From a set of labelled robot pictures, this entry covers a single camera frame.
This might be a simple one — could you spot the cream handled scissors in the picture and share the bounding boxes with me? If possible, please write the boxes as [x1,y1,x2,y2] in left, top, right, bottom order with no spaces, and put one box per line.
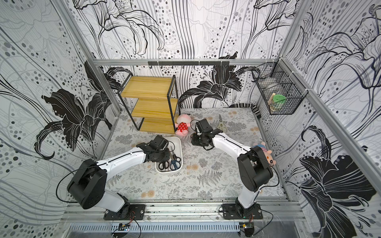
[217,115,228,132]

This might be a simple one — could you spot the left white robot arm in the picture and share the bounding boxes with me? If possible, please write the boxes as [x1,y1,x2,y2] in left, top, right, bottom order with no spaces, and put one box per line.
[67,135,170,216]

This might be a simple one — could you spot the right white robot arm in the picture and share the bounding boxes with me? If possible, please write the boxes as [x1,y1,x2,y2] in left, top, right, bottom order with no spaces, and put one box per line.
[191,129,273,210]

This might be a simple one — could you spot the white plastic storage box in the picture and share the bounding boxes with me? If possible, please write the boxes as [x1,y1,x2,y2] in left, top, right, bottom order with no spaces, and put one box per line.
[155,136,184,174]

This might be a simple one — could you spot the black yellow connector box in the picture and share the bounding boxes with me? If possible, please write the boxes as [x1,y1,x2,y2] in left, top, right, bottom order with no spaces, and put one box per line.
[238,222,255,238]

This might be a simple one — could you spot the pink plush pig toy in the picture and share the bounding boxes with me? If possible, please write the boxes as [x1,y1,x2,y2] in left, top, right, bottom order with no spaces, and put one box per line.
[175,114,191,137]

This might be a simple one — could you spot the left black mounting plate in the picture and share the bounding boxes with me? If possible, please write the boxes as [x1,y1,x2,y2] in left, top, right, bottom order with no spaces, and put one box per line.
[103,204,146,221]

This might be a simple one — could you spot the black mounting plate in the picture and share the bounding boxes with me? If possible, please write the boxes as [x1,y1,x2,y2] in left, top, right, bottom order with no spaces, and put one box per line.
[103,204,146,221]
[222,203,263,220]

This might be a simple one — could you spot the pink doll with blue hat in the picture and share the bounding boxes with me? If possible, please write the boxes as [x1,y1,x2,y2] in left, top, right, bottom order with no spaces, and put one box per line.
[254,141,276,167]

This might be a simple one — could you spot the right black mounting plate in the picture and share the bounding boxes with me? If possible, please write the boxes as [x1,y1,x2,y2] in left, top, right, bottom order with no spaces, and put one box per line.
[222,203,263,220]

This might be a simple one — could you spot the small circuit board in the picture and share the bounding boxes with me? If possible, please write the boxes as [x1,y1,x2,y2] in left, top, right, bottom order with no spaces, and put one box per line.
[118,223,131,233]

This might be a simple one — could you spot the green lid in basket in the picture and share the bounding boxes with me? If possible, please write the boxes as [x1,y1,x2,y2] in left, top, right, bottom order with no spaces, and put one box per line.
[272,94,287,105]

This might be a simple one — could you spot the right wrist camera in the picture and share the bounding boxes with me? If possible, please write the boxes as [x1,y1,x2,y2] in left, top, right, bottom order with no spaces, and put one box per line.
[195,119,213,133]

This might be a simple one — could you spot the small black handled scissors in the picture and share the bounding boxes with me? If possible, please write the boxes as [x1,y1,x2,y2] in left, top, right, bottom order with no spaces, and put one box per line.
[158,160,170,172]

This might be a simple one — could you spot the blue handled scissors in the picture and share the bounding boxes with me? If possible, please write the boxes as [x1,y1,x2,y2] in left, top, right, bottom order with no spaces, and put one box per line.
[170,152,181,171]

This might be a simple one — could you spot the wooden shelf black frame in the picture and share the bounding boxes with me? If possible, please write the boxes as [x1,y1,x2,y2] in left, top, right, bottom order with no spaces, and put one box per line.
[118,73,181,134]

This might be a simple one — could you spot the black hook rail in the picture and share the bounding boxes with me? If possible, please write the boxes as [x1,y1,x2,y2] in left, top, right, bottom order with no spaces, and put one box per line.
[148,60,230,66]

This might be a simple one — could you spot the white vented cable duct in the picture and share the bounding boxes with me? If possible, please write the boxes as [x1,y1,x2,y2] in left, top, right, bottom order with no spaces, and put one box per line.
[69,222,240,233]

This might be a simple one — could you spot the black wire wall basket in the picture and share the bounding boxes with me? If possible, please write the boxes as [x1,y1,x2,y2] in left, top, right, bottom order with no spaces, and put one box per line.
[252,61,304,115]

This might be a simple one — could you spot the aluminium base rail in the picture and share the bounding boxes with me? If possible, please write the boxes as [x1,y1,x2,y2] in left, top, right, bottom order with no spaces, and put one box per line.
[62,199,306,222]

